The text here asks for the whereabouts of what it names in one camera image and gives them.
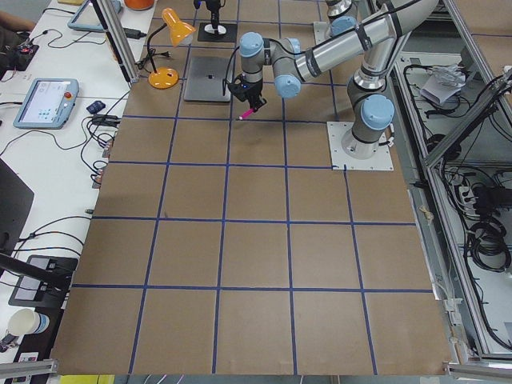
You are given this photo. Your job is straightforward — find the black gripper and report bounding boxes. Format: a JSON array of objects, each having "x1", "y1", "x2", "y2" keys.
[
  {"x1": 246, "y1": 82, "x2": 267, "y2": 112},
  {"x1": 206, "y1": 0, "x2": 222, "y2": 25}
]

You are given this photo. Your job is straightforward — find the pink highlighter pen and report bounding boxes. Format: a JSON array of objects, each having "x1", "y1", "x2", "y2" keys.
[{"x1": 238, "y1": 108, "x2": 254, "y2": 121}]

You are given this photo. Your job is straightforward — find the white computer mouse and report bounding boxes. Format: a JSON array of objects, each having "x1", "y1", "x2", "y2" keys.
[{"x1": 204, "y1": 24, "x2": 227, "y2": 35}]

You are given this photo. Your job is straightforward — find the black mousepad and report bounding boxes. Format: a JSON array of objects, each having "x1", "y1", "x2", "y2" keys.
[{"x1": 197, "y1": 22, "x2": 238, "y2": 42}]

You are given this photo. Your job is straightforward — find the silver laptop notebook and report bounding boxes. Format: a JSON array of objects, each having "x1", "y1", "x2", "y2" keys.
[{"x1": 184, "y1": 56, "x2": 230, "y2": 103}]

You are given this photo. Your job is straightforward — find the orange round container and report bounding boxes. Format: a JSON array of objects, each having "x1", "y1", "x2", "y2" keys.
[{"x1": 124, "y1": 0, "x2": 154, "y2": 11}]

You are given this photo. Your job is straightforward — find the orange desk lamp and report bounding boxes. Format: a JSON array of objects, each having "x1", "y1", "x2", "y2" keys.
[{"x1": 146, "y1": 8, "x2": 198, "y2": 90}]

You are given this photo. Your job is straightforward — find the black power adapter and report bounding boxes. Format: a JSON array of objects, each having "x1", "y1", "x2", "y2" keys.
[{"x1": 123, "y1": 27, "x2": 146, "y2": 39}]

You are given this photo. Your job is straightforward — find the blue teach pendant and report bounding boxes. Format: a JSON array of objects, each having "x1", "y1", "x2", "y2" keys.
[
  {"x1": 67, "y1": 1, "x2": 122, "y2": 32},
  {"x1": 13, "y1": 78, "x2": 79, "y2": 130}
]

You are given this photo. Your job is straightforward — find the dark blue small pouch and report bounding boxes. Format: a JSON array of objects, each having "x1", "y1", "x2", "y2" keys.
[{"x1": 86, "y1": 100, "x2": 106, "y2": 114}]

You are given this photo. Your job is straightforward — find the black flat device box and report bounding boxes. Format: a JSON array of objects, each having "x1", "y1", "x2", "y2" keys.
[{"x1": 6, "y1": 254, "x2": 78, "y2": 309}]

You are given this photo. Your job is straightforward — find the white paper cup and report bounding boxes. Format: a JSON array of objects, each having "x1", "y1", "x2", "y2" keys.
[{"x1": 7, "y1": 309, "x2": 50, "y2": 336}]

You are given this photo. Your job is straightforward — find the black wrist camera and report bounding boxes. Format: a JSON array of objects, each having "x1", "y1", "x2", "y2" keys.
[{"x1": 222, "y1": 74, "x2": 248, "y2": 102}]

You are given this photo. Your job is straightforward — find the lamp power cable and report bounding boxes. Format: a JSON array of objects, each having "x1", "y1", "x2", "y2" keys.
[{"x1": 135, "y1": 50, "x2": 172, "y2": 73}]

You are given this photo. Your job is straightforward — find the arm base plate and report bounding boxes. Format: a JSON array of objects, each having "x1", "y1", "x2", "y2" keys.
[
  {"x1": 313, "y1": 22, "x2": 331, "y2": 45},
  {"x1": 326, "y1": 122, "x2": 394, "y2": 171}
]

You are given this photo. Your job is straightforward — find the aluminium frame post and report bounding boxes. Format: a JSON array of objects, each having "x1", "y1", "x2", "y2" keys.
[{"x1": 91, "y1": 0, "x2": 139, "y2": 84}]

